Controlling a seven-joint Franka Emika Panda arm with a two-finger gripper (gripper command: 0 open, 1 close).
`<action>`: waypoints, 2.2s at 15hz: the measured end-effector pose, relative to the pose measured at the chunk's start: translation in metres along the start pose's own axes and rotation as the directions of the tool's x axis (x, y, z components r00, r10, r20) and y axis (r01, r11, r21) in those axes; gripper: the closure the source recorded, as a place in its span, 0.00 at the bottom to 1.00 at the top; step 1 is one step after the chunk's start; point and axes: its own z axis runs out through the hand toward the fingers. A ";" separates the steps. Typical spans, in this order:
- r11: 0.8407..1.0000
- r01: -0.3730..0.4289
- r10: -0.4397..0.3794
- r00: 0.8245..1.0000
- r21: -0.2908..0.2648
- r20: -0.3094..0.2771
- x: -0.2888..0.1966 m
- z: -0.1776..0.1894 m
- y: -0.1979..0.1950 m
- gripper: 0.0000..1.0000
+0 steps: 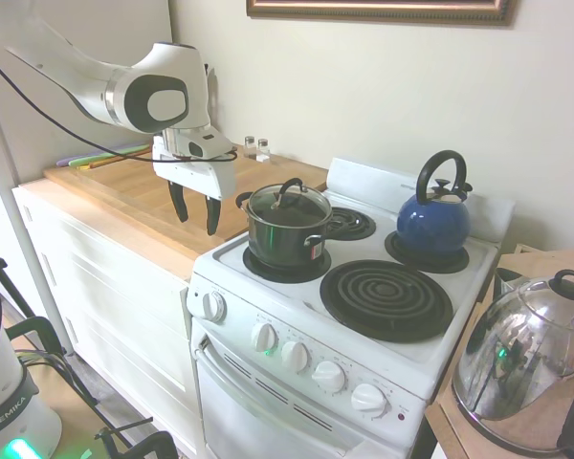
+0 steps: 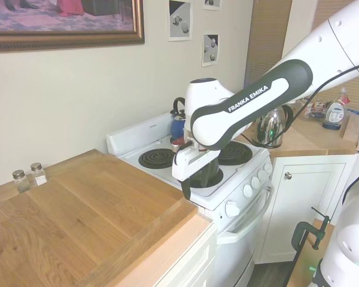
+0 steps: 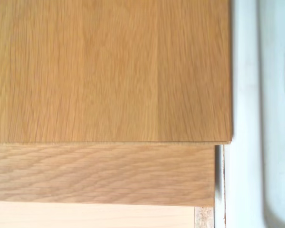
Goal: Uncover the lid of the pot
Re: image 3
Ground wooden butcher block counter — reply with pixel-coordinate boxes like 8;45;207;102
0;0;235;145

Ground white cabinet with wooden countertop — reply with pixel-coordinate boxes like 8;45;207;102
0;142;216;228

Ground white electric stove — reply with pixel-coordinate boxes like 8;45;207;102
215;0;285;228

